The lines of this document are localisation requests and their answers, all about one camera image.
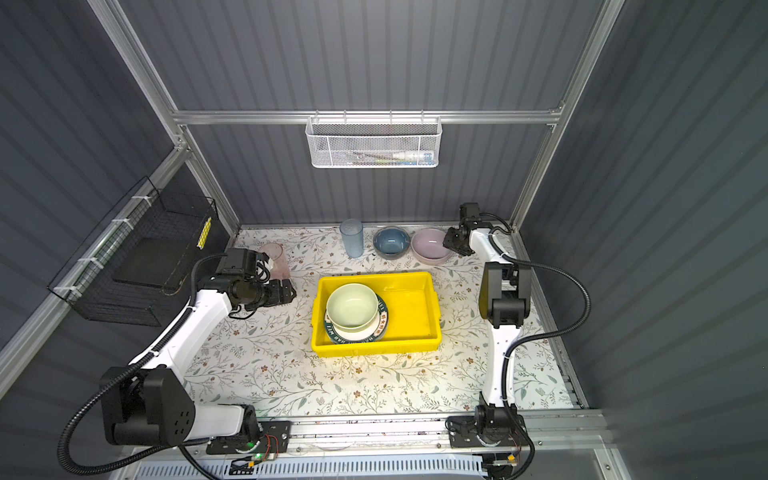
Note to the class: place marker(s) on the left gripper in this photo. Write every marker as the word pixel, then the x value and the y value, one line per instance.
pixel 275 297

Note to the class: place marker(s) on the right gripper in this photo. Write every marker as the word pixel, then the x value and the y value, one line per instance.
pixel 450 242

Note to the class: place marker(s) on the pink plastic cup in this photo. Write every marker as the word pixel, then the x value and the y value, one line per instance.
pixel 277 263

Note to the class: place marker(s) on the lilac purple bowl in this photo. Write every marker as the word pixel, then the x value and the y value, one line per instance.
pixel 427 246

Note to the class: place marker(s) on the dark blue bowl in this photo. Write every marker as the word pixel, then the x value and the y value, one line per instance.
pixel 391 243

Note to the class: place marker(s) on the light green bowl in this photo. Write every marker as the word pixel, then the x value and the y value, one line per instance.
pixel 352 307

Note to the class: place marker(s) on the yellow plastic bin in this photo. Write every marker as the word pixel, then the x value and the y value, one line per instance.
pixel 408 302

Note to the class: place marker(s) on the dark green rimmed plate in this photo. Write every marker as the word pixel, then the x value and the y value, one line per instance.
pixel 375 330

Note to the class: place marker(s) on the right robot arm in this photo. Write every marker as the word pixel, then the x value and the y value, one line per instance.
pixel 504 302

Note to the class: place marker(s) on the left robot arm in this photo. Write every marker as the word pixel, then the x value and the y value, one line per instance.
pixel 151 407

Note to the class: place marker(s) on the floral table mat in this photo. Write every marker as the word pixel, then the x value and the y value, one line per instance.
pixel 266 360

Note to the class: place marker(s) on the grey blue plastic cup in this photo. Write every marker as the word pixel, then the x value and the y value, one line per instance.
pixel 352 234

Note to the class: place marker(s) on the items in mesh basket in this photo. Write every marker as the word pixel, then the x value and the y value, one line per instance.
pixel 408 158

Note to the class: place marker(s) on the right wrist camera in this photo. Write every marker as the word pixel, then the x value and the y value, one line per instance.
pixel 470 215

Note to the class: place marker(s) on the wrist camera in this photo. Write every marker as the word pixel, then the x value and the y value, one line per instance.
pixel 246 264
pixel 470 215

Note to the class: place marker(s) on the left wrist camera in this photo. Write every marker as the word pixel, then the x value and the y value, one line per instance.
pixel 246 264

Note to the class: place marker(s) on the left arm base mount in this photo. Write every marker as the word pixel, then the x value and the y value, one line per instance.
pixel 269 438

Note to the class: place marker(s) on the black wire basket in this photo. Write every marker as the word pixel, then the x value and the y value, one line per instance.
pixel 136 271

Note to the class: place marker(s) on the white wire mesh basket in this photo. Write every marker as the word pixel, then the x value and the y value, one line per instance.
pixel 330 138

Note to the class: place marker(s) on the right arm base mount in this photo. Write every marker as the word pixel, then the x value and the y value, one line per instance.
pixel 489 426

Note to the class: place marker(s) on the aluminium front rail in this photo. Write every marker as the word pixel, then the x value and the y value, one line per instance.
pixel 404 434

